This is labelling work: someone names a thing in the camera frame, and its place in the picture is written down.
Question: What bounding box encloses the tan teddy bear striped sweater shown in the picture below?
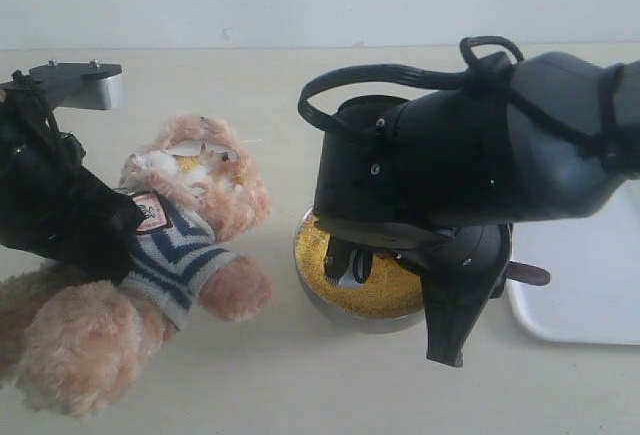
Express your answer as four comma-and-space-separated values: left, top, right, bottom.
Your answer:
1, 114, 271, 418

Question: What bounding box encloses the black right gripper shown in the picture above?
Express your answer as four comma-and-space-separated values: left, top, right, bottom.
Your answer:
314, 86, 520, 368

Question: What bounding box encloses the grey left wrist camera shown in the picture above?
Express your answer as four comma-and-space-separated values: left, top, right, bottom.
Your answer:
1, 60, 124, 110

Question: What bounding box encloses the yellow millet grain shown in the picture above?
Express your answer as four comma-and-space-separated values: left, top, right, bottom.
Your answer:
293, 213, 423, 320

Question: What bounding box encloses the stainless steel bowl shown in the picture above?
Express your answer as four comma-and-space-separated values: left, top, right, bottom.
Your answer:
294, 210, 424, 333

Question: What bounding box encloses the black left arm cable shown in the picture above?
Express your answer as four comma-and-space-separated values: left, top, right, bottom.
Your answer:
10, 69, 86, 176

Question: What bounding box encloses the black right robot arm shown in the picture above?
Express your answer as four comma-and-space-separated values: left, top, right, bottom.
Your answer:
313, 52, 639, 367

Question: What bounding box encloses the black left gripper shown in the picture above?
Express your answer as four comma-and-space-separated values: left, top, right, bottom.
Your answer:
1, 79, 143, 285

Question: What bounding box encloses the red-brown wooden spoon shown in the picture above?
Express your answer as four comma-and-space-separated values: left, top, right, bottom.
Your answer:
506, 261, 551, 286

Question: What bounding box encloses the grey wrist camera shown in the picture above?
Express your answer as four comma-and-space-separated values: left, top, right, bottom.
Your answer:
1, 60, 124, 110
324, 236, 373, 289

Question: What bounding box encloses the white rectangular tray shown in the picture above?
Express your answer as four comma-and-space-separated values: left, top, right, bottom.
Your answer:
507, 181, 639, 346

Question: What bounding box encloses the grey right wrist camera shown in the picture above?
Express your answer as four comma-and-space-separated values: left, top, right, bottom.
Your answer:
324, 236, 373, 289

